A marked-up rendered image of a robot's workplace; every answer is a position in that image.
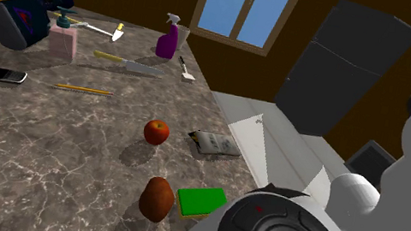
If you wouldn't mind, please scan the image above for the grey book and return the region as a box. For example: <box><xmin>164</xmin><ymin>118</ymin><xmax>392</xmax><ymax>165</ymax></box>
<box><xmin>184</xmin><ymin>127</ymin><xmax>245</xmax><ymax>163</ymax></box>

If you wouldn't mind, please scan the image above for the red apple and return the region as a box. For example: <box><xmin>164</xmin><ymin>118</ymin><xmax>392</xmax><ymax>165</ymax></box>
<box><xmin>140</xmin><ymin>116</ymin><xmax>173</xmax><ymax>149</ymax></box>

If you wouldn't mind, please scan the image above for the purple spray bottle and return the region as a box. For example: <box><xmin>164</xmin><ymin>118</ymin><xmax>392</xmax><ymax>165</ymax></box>
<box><xmin>153</xmin><ymin>10</ymin><xmax>184</xmax><ymax>62</ymax></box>

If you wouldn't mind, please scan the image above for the grey cup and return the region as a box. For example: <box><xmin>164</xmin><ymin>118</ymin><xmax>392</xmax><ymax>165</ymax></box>
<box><xmin>173</xmin><ymin>24</ymin><xmax>193</xmax><ymax>53</ymax></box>

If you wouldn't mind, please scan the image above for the green yellow sponge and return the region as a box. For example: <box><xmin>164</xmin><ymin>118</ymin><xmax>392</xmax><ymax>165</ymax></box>
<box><xmin>171</xmin><ymin>180</ymin><xmax>230</xmax><ymax>227</ymax></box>

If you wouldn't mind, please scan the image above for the brown potato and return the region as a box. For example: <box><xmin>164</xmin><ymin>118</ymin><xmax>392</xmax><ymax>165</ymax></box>
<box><xmin>134</xmin><ymin>173</ymin><xmax>180</xmax><ymax>227</ymax></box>

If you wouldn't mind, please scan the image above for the brown framed window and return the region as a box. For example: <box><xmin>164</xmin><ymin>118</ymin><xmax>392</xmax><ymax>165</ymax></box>
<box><xmin>185</xmin><ymin>0</ymin><xmax>307</xmax><ymax>62</ymax></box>

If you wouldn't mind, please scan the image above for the yellow pencil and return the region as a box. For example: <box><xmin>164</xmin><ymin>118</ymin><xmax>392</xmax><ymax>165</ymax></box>
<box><xmin>51</xmin><ymin>81</ymin><xmax>115</xmax><ymax>99</ymax></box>

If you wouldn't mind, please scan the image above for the dark grey fridge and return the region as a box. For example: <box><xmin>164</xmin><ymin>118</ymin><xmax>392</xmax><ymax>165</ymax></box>
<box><xmin>268</xmin><ymin>0</ymin><xmax>411</xmax><ymax>152</ymax></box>

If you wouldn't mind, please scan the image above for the pink soap dispenser teal pump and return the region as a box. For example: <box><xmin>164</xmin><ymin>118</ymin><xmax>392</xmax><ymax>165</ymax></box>
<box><xmin>44</xmin><ymin>4</ymin><xmax>85</xmax><ymax>64</ymax></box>

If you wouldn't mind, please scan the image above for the dark floor appliance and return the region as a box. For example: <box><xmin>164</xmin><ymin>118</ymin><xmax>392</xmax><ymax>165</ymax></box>
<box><xmin>340</xmin><ymin>135</ymin><xmax>400</xmax><ymax>193</ymax></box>

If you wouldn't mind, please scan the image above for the black mobile phone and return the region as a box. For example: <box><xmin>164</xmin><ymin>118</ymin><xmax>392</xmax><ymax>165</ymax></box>
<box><xmin>0</xmin><ymin>67</ymin><xmax>29</xmax><ymax>87</ymax></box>

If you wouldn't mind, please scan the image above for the dark toaster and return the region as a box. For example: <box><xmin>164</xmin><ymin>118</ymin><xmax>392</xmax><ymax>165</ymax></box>
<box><xmin>0</xmin><ymin>0</ymin><xmax>57</xmax><ymax>57</ymax></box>

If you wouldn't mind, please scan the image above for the black handled white scraper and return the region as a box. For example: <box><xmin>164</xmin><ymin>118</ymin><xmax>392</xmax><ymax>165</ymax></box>
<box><xmin>174</xmin><ymin>54</ymin><xmax>200</xmax><ymax>85</ymax></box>

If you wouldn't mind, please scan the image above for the yellow handled kitchen knife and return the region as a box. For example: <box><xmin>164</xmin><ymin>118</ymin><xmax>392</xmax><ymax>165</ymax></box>
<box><xmin>90</xmin><ymin>49</ymin><xmax>169</xmax><ymax>80</ymax></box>

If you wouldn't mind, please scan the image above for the yellow handled white spatula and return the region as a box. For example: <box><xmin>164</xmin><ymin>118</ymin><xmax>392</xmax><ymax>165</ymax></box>
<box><xmin>110</xmin><ymin>21</ymin><xmax>127</xmax><ymax>45</ymax></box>

